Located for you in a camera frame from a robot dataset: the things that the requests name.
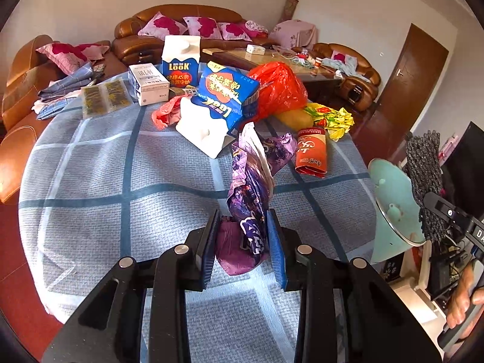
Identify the small pink plastic bag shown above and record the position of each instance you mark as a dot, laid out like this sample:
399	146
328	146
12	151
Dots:
166	113

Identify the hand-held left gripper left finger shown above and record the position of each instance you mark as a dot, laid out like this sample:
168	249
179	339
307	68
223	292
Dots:
210	251

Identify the small pink floral pillow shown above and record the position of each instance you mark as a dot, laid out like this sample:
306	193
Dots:
338	57

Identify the light blue cloth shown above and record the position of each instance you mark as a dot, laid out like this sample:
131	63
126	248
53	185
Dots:
349	66

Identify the purple snack wrapper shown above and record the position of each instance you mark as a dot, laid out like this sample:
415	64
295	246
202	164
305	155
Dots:
245	189

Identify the dark monitor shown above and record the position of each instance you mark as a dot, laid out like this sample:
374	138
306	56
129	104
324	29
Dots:
469	158

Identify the patterned rolled mat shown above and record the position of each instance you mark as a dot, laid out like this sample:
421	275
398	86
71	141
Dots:
291	9

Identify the white cardboard box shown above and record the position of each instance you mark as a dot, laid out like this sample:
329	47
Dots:
145	83

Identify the pile of small table items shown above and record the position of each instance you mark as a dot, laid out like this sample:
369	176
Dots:
302	58

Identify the brown leather armchair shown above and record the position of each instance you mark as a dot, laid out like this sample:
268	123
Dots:
363	83

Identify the red snack packet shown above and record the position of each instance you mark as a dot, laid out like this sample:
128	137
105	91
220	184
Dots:
311	151

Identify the pink white frilled cushion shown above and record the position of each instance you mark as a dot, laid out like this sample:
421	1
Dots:
257	27

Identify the brown wooden door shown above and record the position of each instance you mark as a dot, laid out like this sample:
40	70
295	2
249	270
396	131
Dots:
408	83

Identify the black mesh cloth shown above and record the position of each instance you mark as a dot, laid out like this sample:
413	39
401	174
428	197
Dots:
423	170

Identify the long brown leather sofa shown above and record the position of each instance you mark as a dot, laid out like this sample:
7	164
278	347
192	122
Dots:
128	47

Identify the pink floral cover cloth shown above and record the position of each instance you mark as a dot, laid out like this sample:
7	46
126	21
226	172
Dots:
293	34

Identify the white plastic stand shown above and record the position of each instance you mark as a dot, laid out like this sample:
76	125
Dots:
412	291

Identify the red plastic bag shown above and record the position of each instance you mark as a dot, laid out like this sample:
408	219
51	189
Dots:
279	90

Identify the person's right hand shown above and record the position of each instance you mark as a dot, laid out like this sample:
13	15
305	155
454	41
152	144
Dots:
458	298

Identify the blue plaid folded cloth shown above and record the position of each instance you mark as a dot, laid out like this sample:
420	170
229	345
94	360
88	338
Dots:
64	83

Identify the wooden coffee table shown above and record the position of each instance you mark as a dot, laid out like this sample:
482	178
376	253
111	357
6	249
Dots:
234	58

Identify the blue plaid tablecloth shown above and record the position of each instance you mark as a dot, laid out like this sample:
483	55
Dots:
113	181

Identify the blue white milk carton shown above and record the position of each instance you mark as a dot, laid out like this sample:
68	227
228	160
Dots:
223	98
179	68

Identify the clear pack of dark snacks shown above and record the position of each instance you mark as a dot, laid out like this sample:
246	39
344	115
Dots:
102	98

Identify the large pink floral pillow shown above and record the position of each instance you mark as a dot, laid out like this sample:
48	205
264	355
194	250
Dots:
68	55

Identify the yellow sponge block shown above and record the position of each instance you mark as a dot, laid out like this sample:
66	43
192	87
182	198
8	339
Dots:
295	119

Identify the small white box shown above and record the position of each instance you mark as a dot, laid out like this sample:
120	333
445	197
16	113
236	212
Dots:
255	49

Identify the yellow green printed wrapper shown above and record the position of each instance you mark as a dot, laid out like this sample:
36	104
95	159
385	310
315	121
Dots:
334	119

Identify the brown leather side sofa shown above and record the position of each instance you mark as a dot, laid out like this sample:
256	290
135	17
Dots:
15	158

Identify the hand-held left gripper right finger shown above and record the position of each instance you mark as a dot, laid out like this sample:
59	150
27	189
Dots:
276	251

